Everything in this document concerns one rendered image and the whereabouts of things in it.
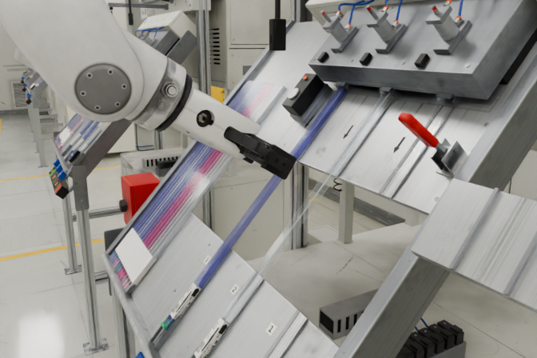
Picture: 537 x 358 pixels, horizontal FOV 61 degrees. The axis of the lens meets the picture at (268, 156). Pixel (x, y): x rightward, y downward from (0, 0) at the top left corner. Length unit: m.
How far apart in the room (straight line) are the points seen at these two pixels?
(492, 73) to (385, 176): 0.18
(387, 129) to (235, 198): 1.43
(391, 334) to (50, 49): 0.43
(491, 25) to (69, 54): 0.47
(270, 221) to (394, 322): 1.68
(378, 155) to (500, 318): 0.58
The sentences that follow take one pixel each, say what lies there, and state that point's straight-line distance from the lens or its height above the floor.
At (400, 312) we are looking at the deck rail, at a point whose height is 0.90.
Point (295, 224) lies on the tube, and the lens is 0.66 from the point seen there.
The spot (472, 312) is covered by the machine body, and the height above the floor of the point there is 0.62.
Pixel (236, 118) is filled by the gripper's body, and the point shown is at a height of 1.10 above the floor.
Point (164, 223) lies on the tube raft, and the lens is 0.96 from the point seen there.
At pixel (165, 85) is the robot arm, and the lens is 0.51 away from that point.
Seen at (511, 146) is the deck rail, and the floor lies 1.07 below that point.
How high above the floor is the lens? 1.18
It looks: 14 degrees down
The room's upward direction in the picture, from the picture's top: straight up
